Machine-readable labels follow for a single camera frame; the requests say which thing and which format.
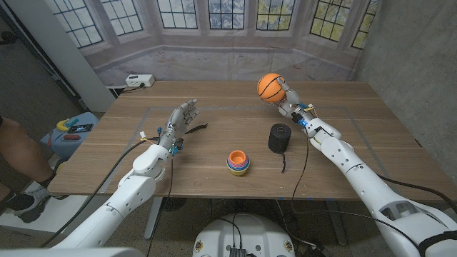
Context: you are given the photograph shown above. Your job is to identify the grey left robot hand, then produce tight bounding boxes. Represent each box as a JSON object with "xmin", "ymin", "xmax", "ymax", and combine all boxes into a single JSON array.
[{"xmin": 159, "ymin": 99, "xmax": 201, "ymax": 150}]

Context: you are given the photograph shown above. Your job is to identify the black cylindrical speaker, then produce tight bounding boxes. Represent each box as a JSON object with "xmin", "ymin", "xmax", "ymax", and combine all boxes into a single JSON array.
[{"xmin": 267, "ymin": 123, "xmax": 293, "ymax": 155}]

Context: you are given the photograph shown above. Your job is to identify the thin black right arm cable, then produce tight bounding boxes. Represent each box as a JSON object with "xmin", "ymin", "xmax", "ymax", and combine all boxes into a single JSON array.
[{"xmin": 291, "ymin": 132, "xmax": 421, "ymax": 251}]

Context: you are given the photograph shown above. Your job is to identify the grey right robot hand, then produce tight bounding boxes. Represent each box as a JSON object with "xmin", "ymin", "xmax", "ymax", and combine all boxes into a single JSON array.
[{"xmin": 276, "ymin": 76, "xmax": 317, "ymax": 128}]

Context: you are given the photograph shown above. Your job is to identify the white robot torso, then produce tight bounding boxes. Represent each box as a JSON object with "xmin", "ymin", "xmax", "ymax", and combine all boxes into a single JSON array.
[{"xmin": 192, "ymin": 213, "xmax": 296, "ymax": 257}]

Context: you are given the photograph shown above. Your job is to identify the blue toy box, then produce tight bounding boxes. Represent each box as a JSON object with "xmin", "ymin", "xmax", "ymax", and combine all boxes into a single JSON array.
[{"xmin": 40, "ymin": 111, "xmax": 100, "ymax": 161}]

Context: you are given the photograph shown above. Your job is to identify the grey black sneaker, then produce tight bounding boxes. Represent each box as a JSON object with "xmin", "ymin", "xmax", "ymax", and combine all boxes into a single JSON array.
[{"xmin": 6, "ymin": 186, "xmax": 69, "ymax": 224}]

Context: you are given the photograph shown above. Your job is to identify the stack of colourful cups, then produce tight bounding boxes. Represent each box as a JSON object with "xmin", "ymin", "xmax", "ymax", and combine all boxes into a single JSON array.
[{"xmin": 226, "ymin": 149, "xmax": 251, "ymax": 176}]

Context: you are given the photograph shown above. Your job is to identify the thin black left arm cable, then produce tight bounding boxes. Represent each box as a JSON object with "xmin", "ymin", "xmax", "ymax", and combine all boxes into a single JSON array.
[{"xmin": 146, "ymin": 155, "xmax": 175, "ymax": 256}]

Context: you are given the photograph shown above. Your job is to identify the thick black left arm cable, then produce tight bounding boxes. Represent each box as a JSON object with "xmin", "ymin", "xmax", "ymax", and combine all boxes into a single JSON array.
[{"xmin": 39, "ymin": 136, "xmax": 160, "ymax": 248}]

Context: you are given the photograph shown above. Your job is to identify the black power strip cable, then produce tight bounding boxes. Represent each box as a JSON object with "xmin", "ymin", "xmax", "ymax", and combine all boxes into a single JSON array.
[{"xmin": 121, "ymin": 84, "xmax": 146, "ymax": 94}]

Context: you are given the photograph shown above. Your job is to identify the white table leg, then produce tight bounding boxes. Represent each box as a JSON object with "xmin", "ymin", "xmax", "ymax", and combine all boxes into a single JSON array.
[{"xmin": 144, "ymin": 196, "xmax": 164, "ymax": 240}]

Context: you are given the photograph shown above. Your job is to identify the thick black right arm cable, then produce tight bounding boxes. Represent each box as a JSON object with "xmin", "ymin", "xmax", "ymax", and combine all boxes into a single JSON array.
[{"xmin": 376, "ymin": 173, "xmax": 457, "ymax": 215}]

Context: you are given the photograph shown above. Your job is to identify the white power strip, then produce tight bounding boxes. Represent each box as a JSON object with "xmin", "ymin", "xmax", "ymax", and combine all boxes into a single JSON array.
[{"xmin": 124, "ymin": 74, "xmax": 156, "ymax": 89}]

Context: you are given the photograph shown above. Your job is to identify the orange mini basketball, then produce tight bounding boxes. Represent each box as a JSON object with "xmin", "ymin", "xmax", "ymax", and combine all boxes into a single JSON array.
[{"xmin": 256, "ymin": 73, "xmax": 286, "ymax": 104}]

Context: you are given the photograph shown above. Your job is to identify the white floor platform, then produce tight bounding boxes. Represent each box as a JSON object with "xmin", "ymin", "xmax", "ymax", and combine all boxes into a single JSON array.
[{"xmin": 0, "ymin": 183, "xmax": 94, "ymax": 235}]

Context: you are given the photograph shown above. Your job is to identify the black round fan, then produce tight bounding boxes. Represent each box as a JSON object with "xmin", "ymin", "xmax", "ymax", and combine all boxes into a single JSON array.
[{"xmin": 160, "ymin": 197, "xmax": 188, "ymax": 212}]

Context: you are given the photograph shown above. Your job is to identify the grey table leg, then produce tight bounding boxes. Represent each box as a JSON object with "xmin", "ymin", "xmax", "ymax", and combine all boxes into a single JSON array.
[{"xmin": 326, "ymin": 200, "xmax": 347, "ymax": 246}]

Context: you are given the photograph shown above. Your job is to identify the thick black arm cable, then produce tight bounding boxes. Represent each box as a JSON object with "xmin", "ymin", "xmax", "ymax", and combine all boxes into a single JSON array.
[
  {"xmin": 376, "ymin": 173, "xmax": 457, "ymax": 215},
  {"xmin": 39, "ymin": 136, "xmax": 160, "ymax": 248}
]

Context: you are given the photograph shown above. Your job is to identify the black braided cord with disc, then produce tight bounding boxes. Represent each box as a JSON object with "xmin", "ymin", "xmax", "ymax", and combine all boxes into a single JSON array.
[{"xmin": 184, "ymin": 123, "xmax": 209, "ymax": 136}]

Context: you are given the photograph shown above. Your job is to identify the person's bare leg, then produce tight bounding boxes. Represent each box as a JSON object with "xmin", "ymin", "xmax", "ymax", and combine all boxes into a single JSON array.
[{"xmin": 0, "ymin": 116, "xmax": 56, "ymax": 201}]

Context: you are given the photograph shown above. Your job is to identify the printed window backdrop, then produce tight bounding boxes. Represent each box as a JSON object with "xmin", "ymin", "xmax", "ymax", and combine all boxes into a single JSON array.
[{"xmin": 44, "ymin": 0, "xmax": 381, "ymax": 86}]

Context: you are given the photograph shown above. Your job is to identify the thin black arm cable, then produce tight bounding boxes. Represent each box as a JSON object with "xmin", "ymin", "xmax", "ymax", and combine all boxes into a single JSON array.
[
  {"xmin": 146, "ymin": 155, "xmax": 175, "ymax": 256},
  {"xmin": 291, "ymin": 132, "xmax": 421, "ymax": 251}
]

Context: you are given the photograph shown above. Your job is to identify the black smartphone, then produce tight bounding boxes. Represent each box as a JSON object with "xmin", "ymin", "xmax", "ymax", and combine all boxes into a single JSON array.
[{"xmin": 67, "ymin": 123, "xmax": 94, "ymax": 134}]

